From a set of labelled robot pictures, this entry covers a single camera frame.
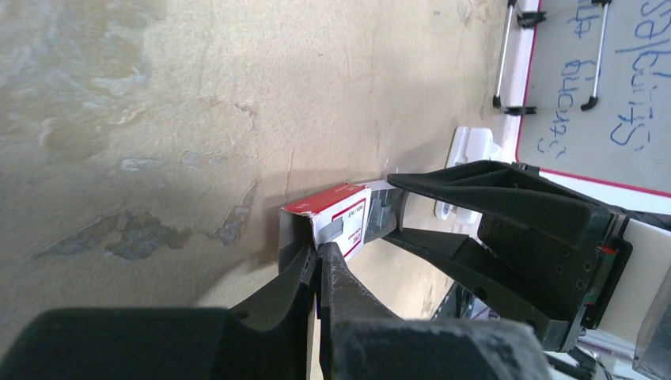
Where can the red white staple box sleeve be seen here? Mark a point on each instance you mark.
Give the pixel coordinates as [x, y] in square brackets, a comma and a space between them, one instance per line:
[338, 214]

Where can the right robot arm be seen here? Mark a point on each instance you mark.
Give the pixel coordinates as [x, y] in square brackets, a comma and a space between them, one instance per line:
[641, 294]

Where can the whiteboard metal stand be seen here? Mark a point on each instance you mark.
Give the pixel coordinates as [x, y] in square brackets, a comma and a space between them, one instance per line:
[565, 57]

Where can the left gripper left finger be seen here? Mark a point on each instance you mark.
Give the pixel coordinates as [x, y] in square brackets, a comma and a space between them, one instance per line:
[266, 336]

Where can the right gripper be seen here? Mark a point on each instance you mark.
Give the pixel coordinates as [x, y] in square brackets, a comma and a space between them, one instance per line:
[556, 254]

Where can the staple box tray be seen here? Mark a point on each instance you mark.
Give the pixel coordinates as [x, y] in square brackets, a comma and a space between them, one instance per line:
[385, 205]

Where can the red framed whiteboard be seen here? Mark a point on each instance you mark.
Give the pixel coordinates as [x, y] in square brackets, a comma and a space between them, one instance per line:
[625, 140]

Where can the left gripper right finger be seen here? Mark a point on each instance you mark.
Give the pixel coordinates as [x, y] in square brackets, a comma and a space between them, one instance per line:
[362, 339]

